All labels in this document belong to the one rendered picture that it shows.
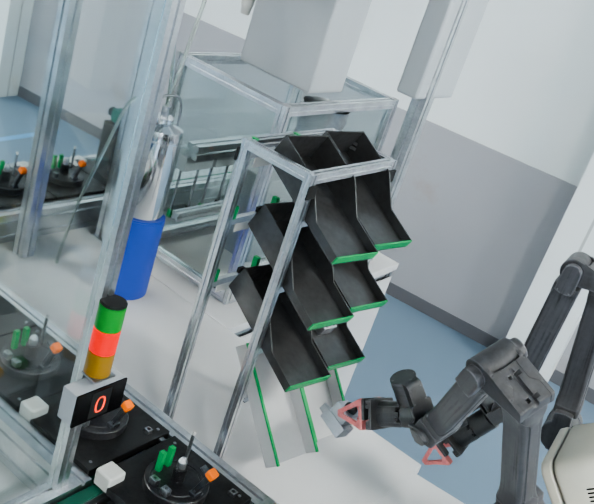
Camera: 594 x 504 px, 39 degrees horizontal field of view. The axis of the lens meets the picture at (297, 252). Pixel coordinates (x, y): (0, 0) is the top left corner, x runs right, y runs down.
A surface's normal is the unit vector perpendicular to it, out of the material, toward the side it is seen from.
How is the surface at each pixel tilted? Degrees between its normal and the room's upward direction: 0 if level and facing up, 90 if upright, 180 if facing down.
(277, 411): 45
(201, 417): 0
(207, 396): 0
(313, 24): 90
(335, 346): 25
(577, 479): 90
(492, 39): 90
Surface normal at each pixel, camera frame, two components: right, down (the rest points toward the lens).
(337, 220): 0.55, -0.58
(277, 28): -0.58, 0.18
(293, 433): 0.67, -0.26
